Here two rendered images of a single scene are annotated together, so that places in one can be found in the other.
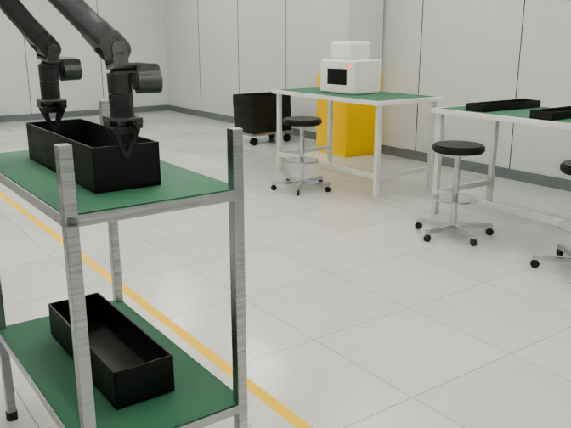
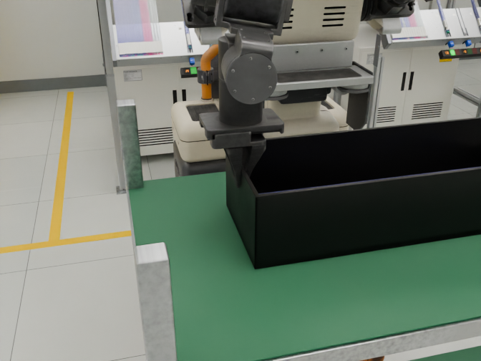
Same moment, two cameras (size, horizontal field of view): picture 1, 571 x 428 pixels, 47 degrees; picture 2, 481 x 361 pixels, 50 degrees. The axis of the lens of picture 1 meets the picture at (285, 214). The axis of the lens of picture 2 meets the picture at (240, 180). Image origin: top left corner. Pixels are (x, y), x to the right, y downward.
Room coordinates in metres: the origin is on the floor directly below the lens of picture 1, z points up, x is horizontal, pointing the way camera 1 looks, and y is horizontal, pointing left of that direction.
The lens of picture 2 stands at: (1.83, -0.21, 1.38)
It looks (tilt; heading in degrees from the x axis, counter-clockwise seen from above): 28 degrees down; 112
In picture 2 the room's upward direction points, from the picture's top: straight up
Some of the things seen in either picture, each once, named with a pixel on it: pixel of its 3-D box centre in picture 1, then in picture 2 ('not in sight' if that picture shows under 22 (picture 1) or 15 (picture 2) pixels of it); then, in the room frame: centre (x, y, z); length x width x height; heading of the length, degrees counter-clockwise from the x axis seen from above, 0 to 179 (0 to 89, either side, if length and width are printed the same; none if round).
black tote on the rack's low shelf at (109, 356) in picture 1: (106, 343); not in sight; (1.84, 0.55, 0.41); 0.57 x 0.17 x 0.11; 36
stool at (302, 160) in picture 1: (302, 154); not in sight; (5.65, -0.14, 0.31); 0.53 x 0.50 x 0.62; 82
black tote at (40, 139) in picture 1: (87, 150); (419, 179); (1.82, 0.55, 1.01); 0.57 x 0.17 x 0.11; 36
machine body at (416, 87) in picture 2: not in sight; (381, 79); (1.44, 3.43, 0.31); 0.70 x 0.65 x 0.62; 36
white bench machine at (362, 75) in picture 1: (350, 66); not in sight; (6.18, -0.60, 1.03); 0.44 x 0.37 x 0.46; 42
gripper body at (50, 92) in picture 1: (50, 92); not in sight; (2.05, 0.72, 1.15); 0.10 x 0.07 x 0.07; 35
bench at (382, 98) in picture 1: (351, 136); not in sight; (6.13, -0.61, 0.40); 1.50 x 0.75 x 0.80; 36
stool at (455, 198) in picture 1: (453, 190); not in sight; (4.28, -1.12, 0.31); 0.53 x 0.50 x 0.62; 36
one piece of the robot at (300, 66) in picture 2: not in sight; (308, 90); (1.54, 0.95, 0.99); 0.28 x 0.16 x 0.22; 36
